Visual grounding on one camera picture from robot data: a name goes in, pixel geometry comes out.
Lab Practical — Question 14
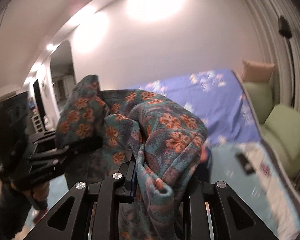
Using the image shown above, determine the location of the teal floral fleece garment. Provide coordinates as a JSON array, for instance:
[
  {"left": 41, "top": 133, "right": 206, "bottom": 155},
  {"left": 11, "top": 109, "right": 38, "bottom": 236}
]
[{"left": 56, "top": 75, "right": 211, "bottom": 239}]

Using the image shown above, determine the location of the left hand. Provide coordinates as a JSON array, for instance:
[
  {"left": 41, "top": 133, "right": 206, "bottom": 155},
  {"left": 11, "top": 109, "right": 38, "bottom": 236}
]
[{"left": 10, "top": 182, "right": 50, "bottom": 213}]

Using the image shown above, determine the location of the white shelf unit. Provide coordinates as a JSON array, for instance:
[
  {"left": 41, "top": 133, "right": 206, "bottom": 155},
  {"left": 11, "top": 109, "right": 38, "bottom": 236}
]
[{"left": 31, "top": 113, "right": 45, "bottom": 133}]

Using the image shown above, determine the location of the teal animal print bedcover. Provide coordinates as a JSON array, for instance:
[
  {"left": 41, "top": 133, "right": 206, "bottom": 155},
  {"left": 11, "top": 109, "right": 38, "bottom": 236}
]
[{"left": 25, "top": 139, "right": 300, "bottom": 240}]

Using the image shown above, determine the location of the green pillow near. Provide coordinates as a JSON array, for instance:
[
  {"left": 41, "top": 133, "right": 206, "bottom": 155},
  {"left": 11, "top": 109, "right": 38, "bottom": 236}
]
[{"left": 264, "top": 104, "right": 300, "bottom": 160}]

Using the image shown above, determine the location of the green pillow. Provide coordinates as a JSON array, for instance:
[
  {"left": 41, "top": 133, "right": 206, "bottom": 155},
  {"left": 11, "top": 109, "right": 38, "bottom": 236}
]
[
  {"left": 243, "top": 82, "right": 274, "bottom": 124},
  {"left": 264, "top": 104, "right": 300, "bottom": 160}
]

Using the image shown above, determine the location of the purple tree print sheet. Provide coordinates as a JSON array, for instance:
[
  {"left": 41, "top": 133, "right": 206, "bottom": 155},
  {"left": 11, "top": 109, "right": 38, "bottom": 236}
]
[{"left": 135, "top": 69, "right": 261, "bottom": 145}]

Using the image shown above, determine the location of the green pillow far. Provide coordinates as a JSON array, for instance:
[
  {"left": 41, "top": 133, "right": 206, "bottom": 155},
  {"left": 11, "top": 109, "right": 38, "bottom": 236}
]
[{"left": 243, "top": 82, "right": 274, "bottom": 124}]

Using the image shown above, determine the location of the beige pillow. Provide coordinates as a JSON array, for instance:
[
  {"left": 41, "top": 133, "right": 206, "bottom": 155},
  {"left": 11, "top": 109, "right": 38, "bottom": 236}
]
[{"left": 241, "top": 60, "right": 275, "bottom": 83}]

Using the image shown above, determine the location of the black floor lamp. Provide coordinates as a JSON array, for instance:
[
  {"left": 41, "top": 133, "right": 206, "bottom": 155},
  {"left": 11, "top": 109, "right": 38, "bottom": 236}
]
[{"left": 278, "top": 15, "right": 296, "bottom": 108}]

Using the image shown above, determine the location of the beige pleated curtain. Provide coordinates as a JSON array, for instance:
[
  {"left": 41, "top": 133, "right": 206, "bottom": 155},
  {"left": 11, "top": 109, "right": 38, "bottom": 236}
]
[{"left": 243, "top": 0, "right": 300, "bottom": 113}]

